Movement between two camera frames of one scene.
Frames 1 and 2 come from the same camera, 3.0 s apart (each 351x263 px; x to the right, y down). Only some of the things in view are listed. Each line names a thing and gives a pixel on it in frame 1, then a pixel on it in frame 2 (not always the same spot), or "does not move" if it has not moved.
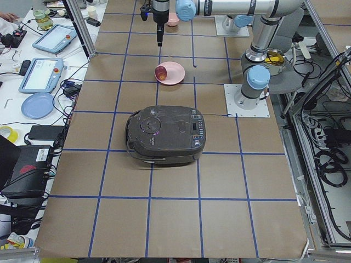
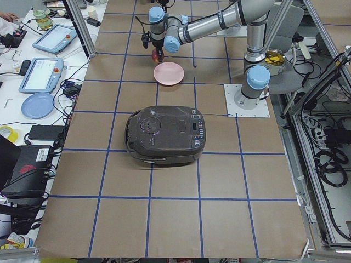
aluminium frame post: x=80 y=28 does not move
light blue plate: x=38 y=106 does not move
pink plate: x=175 y=73 does not move
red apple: x=160 y=73 -> x=154 y=55
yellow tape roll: x=13 y=135 does not move
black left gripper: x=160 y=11 -> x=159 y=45
